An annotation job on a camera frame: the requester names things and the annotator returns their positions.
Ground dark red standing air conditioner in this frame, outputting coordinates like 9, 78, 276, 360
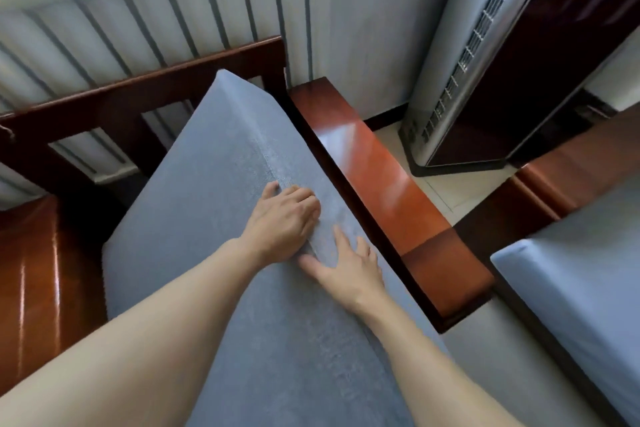
399, 0, 640, 177

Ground person's left forearm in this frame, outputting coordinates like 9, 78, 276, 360
0, 239, 263, 427

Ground person's left hand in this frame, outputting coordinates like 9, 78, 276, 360
239, 180, 322, 270

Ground person's right hand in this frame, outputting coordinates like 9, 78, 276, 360
298, 225, 389, 315

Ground dark wooden sofa with console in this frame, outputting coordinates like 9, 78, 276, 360
452, 101, 640, 427
0, 36, 496, 398

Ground person's right forearm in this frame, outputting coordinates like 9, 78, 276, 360
359, 291, 526, 427

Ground white radiator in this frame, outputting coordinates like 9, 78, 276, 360
0, 0, 346, 210

